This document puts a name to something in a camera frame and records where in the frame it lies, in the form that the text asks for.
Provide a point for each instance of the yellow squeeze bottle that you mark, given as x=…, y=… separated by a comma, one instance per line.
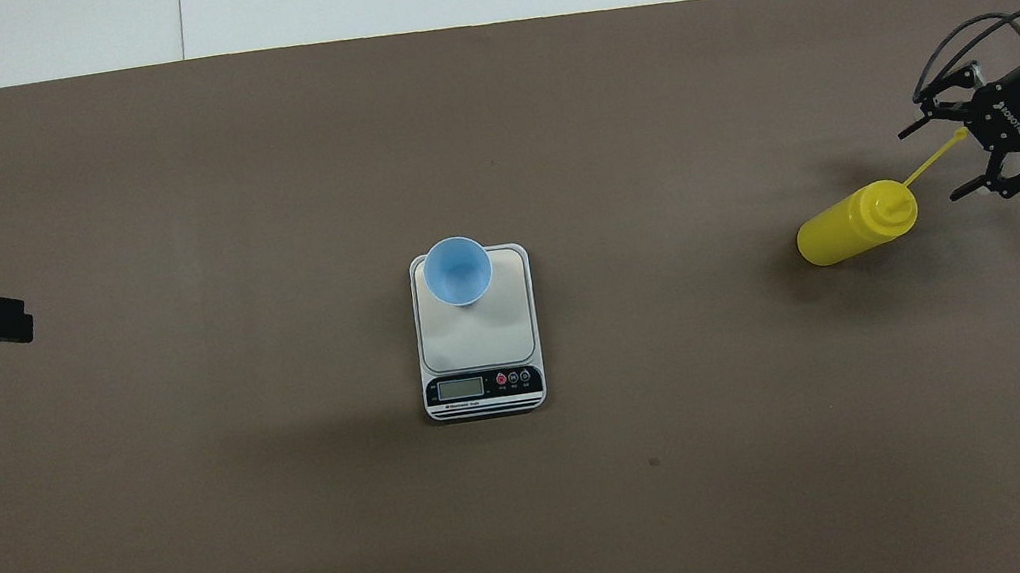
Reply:
x=841, y=232

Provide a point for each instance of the light blue plastic cup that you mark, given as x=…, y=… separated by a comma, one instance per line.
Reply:
x=457, y=269

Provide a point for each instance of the silver digital kitchen scale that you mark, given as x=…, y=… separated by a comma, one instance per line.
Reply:
x=479, y=352

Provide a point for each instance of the brown table mat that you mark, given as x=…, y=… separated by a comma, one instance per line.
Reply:
x=308, y=559

